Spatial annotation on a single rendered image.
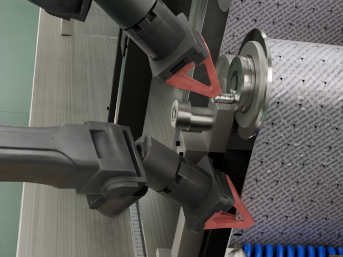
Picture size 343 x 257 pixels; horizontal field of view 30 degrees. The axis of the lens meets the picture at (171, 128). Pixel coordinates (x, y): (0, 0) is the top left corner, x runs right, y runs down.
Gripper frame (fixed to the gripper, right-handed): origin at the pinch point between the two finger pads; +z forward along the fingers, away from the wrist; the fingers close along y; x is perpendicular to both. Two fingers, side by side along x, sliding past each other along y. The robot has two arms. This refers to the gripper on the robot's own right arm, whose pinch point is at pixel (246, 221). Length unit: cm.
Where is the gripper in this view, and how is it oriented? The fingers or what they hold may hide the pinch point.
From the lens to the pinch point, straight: 90.6
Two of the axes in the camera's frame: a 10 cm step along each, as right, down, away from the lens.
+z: 7.6, 4.9, 4.2
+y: 1.4, 5.0, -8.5
